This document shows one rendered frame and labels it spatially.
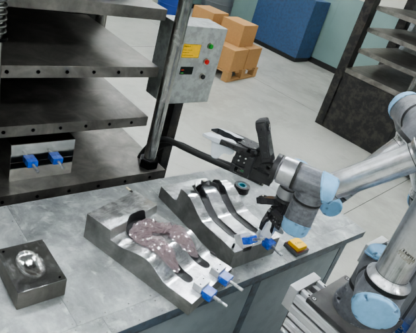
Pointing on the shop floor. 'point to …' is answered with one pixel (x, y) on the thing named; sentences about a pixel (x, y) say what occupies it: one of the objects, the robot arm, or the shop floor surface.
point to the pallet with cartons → (234, 43)
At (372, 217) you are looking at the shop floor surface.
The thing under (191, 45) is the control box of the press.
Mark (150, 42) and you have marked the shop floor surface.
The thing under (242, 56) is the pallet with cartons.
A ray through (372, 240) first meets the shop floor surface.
